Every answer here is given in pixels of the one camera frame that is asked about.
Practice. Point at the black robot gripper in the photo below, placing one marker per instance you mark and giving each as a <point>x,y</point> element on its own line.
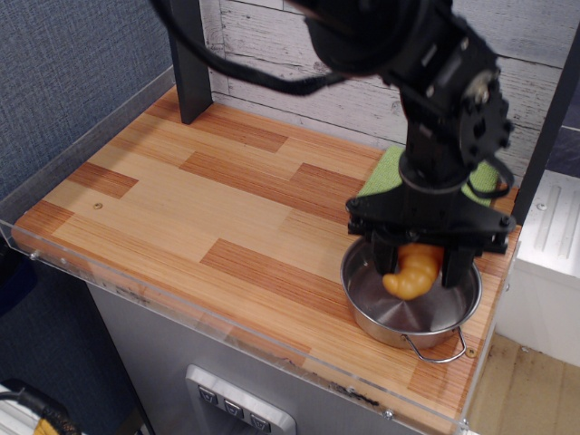
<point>446,219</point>

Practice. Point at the clear acrylic guard rail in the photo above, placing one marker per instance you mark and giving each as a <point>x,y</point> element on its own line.
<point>240,214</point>

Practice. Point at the yellow black object bottom left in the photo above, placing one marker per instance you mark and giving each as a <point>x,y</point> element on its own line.
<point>26,410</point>

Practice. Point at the green folded cloth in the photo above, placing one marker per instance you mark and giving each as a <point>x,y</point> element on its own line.
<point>385,175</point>

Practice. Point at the stainless steel pot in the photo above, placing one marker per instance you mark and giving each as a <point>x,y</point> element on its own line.
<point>430,325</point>

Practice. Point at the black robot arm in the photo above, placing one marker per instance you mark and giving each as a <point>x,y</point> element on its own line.
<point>448,79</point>

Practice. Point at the orange plastic toy croissant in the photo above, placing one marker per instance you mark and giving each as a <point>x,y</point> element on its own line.
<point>419,267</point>

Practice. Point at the white aluminium side frame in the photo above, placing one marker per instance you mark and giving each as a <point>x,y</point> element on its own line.
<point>540,308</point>

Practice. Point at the grey toy fridge cabinet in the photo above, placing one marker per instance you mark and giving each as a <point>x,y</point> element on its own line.
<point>156,348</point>

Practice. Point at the black vertical post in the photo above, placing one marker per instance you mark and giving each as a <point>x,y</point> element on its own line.
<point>555,116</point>
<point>191,75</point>

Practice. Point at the black vertical post left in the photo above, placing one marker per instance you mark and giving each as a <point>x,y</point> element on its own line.
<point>191,75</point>

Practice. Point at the silver dispenser button panel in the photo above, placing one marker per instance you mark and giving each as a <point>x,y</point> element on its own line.
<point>221,405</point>

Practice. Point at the black vertical post right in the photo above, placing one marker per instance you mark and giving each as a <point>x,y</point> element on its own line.
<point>555,116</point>

